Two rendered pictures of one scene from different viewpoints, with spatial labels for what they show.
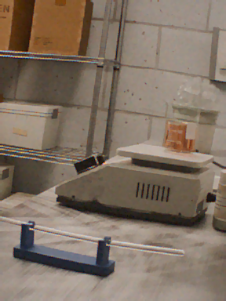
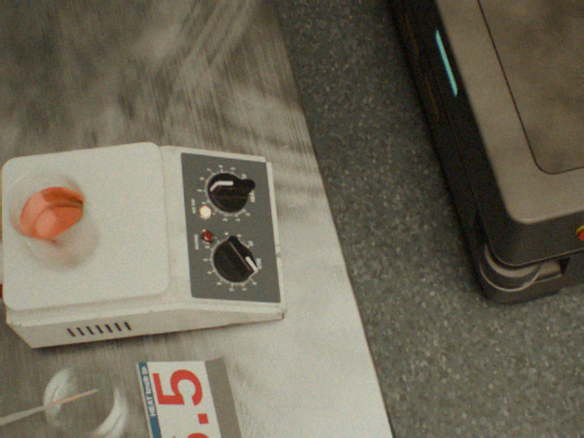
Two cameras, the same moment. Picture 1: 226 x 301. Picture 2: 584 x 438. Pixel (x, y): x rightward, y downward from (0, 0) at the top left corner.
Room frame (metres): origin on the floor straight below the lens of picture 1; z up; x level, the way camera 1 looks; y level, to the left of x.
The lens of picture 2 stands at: (1.43, -0.02, 1.65)
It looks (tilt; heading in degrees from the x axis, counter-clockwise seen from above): 68 degrees down; 165
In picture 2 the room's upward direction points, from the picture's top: 9 degrees counter-clockwise
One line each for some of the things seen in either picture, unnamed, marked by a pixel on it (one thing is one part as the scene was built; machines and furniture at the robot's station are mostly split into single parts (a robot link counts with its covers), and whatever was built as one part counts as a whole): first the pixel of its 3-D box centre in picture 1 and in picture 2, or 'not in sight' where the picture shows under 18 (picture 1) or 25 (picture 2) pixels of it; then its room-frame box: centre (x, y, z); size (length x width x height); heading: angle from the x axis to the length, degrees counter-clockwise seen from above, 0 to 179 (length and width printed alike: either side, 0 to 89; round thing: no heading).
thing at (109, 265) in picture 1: (63, 247); not in sight; (0.70, 0.04, 0.77); 0.10 x 0.03 x 0.04; 75
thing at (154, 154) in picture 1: (169, 155); (84, 225); (1.05, -0.08, 0.83); 0.12 x 0.12 x 0.01; 72
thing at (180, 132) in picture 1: (180, 127); (60, 222); (1.06, -0.09, 0.87); 0.06 x 0.05 x 0.08; 60
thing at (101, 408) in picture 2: not in sight; (82, 402); (1.15, -0.13, 0.76); 0.06 x 0.06 x 0.02
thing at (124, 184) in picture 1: (147, 183); (130, 243); (1.05, -0.05, 0.79); 0.22 x 0.13 x 0.08; 72
